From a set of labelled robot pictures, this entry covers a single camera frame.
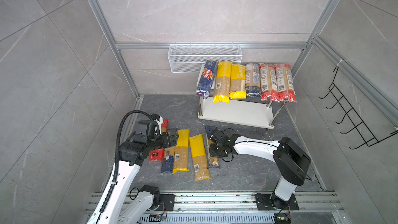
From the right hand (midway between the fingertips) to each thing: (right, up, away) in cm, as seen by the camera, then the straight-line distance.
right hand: (210, 153), depth 88 cm
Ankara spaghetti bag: (+1, -3, -8) cm, 8 cm away
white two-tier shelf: (+28, +24, +13) cm, 39 cm away
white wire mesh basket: (-14, +59, +12) cm, 62 cm away
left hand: (-20, +14, -17) cm, 30 cm away
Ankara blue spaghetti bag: (-24, -3, -5) cm, 25 cm away
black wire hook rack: (+62, +21, -23) cm, 70 cm away
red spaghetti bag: (-30, 0, -1) cm, 30 cm away
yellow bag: (-6, -5, -5) cm, 9 cm away
